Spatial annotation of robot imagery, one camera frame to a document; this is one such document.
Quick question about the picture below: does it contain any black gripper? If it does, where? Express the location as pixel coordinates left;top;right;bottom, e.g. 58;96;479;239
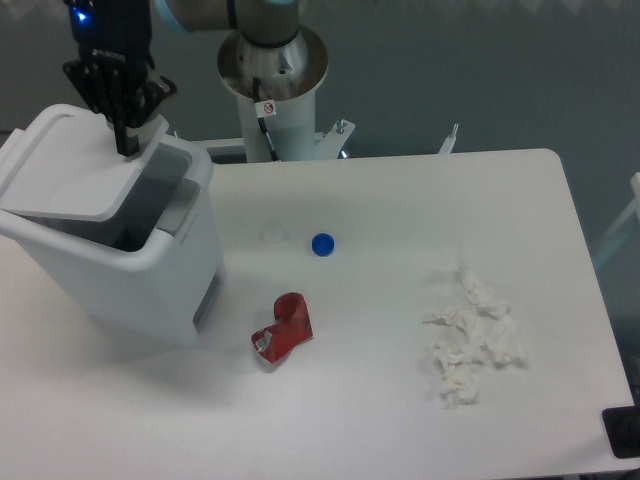
62;0;177;156

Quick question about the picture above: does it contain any white trash can lid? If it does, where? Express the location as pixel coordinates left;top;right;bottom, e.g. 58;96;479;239
1;104;169;221

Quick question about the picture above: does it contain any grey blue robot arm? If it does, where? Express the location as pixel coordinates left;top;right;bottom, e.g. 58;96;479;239
63;1;299;157

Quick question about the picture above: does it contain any white trash can body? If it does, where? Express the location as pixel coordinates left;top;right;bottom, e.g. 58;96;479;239
1;135;223;345

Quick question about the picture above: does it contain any blue bottle cap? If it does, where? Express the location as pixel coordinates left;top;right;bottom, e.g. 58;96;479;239
311;232;335;257

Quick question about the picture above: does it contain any crushed red can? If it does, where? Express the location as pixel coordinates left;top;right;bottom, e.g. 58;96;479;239
250;292;313;373

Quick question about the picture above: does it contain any crumpled white tissue paper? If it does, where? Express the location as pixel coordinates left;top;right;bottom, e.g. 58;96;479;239
423;263;527;409

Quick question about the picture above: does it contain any black device at edge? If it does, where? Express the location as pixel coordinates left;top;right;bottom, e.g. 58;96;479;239
602;406;639;459

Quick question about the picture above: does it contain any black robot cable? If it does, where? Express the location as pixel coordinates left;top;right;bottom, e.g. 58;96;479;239
252;75;281;162

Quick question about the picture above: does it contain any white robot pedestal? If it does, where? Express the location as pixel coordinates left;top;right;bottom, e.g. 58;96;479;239
217;25;328;163

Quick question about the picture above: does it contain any white table bracket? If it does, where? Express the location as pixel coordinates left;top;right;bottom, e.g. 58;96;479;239
314;119;356;160
438;123;459;155

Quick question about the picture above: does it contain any white table bracket right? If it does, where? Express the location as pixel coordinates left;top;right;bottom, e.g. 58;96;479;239
438;123;459;155

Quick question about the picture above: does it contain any white frame at right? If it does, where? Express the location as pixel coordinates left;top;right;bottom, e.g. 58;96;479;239
591;172;639;271

